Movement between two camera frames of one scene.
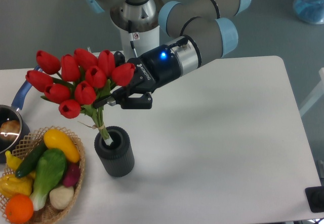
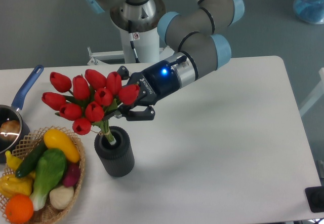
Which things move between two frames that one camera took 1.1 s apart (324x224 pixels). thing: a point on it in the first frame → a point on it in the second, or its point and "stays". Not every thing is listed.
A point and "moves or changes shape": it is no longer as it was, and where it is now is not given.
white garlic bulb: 61,196 stays
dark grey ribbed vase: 117,159 stays
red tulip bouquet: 80,83 moves or changes shape
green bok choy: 49,170 stays
